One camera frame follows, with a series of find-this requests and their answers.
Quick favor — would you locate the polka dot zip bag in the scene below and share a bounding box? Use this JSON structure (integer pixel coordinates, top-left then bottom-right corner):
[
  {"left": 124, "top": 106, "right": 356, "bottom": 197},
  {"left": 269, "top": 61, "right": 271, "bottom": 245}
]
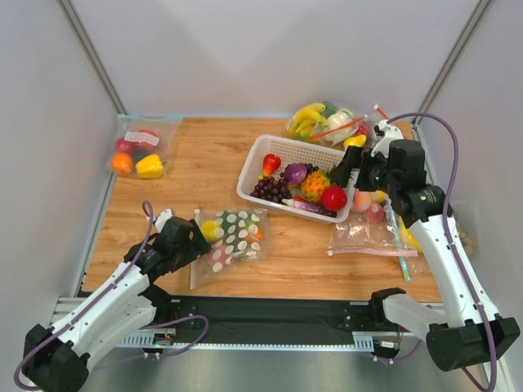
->
[{"left": 190, "top": 208, "right": 271, "bottom": 290}]

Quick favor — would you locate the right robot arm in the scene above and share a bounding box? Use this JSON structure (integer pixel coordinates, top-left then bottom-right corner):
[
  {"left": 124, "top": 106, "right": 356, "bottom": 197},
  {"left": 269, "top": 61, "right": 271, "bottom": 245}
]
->
[{"left": 333, "top": 140, "right": 521, "bottom": 372}]

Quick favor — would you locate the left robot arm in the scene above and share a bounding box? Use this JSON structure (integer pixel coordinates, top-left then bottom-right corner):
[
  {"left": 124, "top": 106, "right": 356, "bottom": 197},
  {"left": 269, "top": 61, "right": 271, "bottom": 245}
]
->
[{"left": 14, "top": 216, "right": 211, "bottom": 391}]

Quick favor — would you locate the fake yellow apple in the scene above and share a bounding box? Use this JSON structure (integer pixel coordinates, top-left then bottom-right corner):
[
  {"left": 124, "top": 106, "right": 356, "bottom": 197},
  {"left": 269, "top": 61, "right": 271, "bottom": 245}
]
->
[{"left": 200, "top": 220, "right": 225, "bottom": 244}]

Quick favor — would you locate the fake pink peach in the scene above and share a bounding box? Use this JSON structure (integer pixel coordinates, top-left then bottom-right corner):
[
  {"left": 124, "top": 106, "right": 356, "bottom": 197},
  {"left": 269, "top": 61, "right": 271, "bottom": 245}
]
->
[{"left": 208, "top": 245, "right": 234, "bottom": 270}]

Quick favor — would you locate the red zip bag with vegetables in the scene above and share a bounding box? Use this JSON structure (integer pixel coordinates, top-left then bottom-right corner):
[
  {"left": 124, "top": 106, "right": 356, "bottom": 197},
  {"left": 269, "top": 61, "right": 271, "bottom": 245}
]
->
[{"left": 343, "top": 105, "right": 388, "bottom": 150}]

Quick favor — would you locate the fake red apple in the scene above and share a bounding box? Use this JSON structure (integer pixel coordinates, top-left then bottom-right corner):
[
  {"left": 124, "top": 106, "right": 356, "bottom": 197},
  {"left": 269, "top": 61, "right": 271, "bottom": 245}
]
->
[{"left": 320, "top": 185, "right": 347, "bottom": 212}]

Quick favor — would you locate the fake pineapple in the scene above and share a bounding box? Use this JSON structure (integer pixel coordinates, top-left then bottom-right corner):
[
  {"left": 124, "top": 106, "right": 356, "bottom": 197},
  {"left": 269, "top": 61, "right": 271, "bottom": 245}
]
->
[{"left": 300, "top": 170, "right": 333, "bottom": 204}]

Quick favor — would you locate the fake purple eggplant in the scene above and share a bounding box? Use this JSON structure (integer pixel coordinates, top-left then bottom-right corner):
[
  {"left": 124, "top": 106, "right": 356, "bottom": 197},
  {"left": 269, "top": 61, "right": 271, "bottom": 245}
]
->
[{"left": 282, "top": 198, "right": 337, "bottom": 217}]

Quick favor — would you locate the orange zip bag with bananas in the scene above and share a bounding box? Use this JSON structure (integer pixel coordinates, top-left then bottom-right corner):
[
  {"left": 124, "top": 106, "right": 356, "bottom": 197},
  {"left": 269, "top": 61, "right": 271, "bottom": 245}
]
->
[{"left": 284, "top": 101, "right": 370, "bottom": 149}]

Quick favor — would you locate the fake purple onion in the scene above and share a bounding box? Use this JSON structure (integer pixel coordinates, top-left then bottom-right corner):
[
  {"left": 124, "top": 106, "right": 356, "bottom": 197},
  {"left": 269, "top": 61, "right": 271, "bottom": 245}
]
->
[{"left": 284, "top": 163, "right": 308, "bottom": 185}]

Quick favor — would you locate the fake green cucumber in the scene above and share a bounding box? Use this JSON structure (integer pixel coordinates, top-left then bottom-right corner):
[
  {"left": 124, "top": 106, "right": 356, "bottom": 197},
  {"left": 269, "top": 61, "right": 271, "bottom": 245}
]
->
[{"left": 232, "top": 210, "right": 263, "bottom": 260}]

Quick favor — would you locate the fake red chili pepper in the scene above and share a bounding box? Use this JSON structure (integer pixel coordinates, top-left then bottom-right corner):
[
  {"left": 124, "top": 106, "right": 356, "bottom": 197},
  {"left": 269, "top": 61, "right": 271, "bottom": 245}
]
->
[{"left": 292, "top": 196, "right": 307, "bottom": 203}]

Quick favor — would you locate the fake banana bunch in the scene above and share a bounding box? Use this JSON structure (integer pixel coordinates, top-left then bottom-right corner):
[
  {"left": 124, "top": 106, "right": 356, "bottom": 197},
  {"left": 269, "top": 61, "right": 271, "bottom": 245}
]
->
[{"left": 286, "top": 103, "right": 328, "bottom": 139}]

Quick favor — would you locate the fake grape bunch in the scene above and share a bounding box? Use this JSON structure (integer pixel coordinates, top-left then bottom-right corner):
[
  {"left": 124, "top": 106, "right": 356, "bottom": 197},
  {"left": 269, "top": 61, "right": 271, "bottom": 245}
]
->
[{"left": 249, "top": 176, "right": 292, "bottom": 204}]

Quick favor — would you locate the fake red strawberry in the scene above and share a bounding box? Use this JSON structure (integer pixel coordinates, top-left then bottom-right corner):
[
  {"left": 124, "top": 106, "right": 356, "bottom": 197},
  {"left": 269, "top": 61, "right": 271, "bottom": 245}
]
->
[{"left": 262, "top": 154, "right": 281, "bottom": 176}]

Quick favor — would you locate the fake yellow bell pepper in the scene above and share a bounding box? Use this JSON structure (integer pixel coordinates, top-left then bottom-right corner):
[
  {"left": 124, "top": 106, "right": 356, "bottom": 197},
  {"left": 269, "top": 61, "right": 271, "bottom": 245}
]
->
[{"left": 135, "top": 154, "right": 164, "bottom": 179}]

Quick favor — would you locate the fake orange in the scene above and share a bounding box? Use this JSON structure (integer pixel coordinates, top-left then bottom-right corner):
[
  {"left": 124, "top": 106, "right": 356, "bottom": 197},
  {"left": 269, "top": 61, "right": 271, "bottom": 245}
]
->
[{"left": 110, "top": 153, "right": 134, "bottom": 176}]

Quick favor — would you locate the blue zip bag right side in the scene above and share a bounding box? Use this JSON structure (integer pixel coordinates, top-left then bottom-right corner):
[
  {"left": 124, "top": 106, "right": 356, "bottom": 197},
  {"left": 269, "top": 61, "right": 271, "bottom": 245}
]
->
[{"left": 350, "top": 185, "right": 432, "bottom": 283}]

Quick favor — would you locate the bag of nuts right edge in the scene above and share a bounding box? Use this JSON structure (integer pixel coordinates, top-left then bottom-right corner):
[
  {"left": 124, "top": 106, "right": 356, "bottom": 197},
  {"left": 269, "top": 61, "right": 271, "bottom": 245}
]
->
[{"left": 458, "top": 229, "right": 477, "bottom": 258}]

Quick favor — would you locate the blue zip bag with fruit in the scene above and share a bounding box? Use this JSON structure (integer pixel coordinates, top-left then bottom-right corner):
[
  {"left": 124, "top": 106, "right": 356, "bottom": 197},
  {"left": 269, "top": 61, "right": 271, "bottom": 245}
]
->
[{"left": 106, "top": 114, "right": 184, "bottom": 179}]

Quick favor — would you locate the white plastic basket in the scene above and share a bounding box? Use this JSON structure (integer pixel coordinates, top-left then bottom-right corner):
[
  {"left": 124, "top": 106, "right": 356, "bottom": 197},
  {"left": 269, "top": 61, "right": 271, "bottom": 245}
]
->
[{"left": 236, "top": 135, "right": 356, "bottom": 224}]

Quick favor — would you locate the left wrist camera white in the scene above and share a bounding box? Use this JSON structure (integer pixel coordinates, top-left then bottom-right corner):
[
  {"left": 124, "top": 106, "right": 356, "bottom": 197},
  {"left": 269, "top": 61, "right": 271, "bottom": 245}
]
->
[{"left": 154, "top": 208, "right": 175, "bottom": 233}]

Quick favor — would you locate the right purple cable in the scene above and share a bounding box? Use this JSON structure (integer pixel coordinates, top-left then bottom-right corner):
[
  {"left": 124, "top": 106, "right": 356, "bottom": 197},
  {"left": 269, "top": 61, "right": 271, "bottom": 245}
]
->
[{"left": 369, "top": 112, "right": 499, "bottom": 391}]

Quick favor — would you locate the purple cable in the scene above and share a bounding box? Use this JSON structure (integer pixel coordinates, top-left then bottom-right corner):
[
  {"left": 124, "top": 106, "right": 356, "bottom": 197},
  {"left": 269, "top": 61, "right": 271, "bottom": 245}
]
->
[
  {"left": 369, "top": 112, "right": 499, "bottom": 391},
  {"left": 14, "top": 199, "right": 210, "bottom": 389}
]

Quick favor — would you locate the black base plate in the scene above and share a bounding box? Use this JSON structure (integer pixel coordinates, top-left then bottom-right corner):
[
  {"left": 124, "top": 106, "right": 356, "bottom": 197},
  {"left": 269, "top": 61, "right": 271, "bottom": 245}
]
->
[{"left": 149, "top": 290, "right": 400, "bottom": 347}]

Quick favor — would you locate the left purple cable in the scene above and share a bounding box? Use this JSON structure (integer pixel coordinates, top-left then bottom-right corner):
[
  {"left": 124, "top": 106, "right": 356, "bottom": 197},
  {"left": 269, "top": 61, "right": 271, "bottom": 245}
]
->
[{"left": 14, "top": 199, "right": 210, "bottom": 389}]

